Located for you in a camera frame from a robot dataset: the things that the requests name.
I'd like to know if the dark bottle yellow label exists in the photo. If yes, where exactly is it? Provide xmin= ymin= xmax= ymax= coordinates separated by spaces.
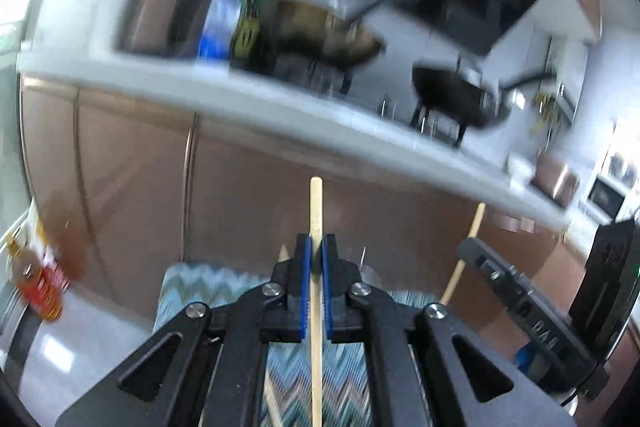
xmin=229 ymin=0 xmax=273 ymax=68

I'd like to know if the copper rice cooker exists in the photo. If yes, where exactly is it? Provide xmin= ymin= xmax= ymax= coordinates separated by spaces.
xmin=531 ymin=154 xmax=582 ymax=208

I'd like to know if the white bowl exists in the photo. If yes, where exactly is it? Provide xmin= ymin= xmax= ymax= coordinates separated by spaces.
xmin=507 ymin=154 xmax=534 ymax=181

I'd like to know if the black gas stove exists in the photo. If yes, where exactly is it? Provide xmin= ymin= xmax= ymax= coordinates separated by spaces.
xmin=275 ymin=57 xmax=468 ymax=148

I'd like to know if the white microwave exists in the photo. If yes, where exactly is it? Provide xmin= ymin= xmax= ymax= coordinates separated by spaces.
xmin=587 ymin=174 xmax=629 ymax=221

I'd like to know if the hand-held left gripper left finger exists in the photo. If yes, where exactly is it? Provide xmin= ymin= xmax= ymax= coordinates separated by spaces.
xmin=55 ymin=234 xmax=313 ymax=427

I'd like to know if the row of wooden chopsticks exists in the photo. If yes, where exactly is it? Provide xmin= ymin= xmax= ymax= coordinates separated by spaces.
xmin=263 ymin=377 xmax=284 ymax=427

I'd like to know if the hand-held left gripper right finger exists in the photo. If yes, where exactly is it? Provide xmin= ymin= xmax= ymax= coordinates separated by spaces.
xmin=320 ymin=234 xmax=581 ymax=427

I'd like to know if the single wooden chopstick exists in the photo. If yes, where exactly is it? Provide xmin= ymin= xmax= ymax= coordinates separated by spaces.
xmin=309 ymin=177 xmax=324 ymax=427
xmin=439 ymin=203 xmax=487 ymax=304

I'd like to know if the clear bottle blue label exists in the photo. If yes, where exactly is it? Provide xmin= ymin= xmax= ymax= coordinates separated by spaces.
xmin=199 ymin=0 xmax=236 ymax=58

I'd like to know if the white water heater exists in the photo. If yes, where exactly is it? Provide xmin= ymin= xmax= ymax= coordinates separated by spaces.
xmin=544 ymin=36 xmax=592 ymax=120

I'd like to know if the orange liquid plastic bottle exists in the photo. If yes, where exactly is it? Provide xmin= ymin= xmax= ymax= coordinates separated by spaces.
xmin=7 ymin=227 xmax=67 ymax=324

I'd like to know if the bronze wok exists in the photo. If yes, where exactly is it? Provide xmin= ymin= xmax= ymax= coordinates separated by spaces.
xmin=270 ymin=0 xmax=436 ymax=70

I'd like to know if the zigzag patterned cloth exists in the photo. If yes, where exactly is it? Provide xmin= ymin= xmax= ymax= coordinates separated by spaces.
xmin=155 ymin=259 xmax=451 ymax=427

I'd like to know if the black wok with lid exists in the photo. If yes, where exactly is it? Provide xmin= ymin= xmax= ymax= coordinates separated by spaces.
xmin=412 ymin=64 xmax=557 ymax=130

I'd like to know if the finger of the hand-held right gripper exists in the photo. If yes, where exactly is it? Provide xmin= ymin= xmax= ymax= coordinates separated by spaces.
xmin=457 ymin=237 xmax=610 ymax=400

